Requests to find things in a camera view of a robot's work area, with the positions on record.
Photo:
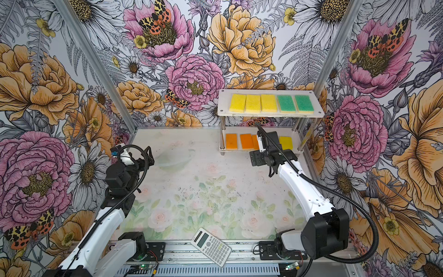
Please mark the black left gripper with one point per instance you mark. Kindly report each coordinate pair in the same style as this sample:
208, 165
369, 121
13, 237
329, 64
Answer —
151, 160

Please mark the white scientific calculator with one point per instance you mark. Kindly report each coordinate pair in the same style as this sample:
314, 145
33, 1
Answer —
211, 247

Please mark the white two-tier shelf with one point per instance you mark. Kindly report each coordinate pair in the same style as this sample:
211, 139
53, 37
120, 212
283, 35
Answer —
283, 124

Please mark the orange sponge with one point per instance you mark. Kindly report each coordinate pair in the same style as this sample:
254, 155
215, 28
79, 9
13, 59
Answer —
231, 141
246, 142
255, 142

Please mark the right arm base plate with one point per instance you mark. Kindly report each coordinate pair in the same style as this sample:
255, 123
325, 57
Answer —
267, 250

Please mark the green scouring sponge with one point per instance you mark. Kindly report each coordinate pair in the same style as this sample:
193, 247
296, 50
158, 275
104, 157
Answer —
304, 104

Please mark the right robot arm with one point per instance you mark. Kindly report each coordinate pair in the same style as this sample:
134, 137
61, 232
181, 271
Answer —
326, 229

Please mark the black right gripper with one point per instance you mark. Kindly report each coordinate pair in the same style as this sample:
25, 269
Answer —
255, 158

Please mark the yellow top stack sponge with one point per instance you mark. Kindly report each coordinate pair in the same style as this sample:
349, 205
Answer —
253, 104

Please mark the aluminium front rail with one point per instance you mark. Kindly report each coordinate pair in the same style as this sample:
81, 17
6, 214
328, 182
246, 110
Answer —
183, 252

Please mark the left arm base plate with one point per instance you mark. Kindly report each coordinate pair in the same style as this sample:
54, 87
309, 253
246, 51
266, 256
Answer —
150, 252

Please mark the yellow bottom sponge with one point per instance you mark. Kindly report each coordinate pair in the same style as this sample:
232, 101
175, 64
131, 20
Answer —
269, 104

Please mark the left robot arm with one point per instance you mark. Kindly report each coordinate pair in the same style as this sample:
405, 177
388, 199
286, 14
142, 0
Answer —
88, 258

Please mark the orange top sponge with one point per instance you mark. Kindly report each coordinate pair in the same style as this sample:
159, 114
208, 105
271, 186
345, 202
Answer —
255, 142

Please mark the green circuit board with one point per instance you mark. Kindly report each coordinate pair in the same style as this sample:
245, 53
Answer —
144, 269

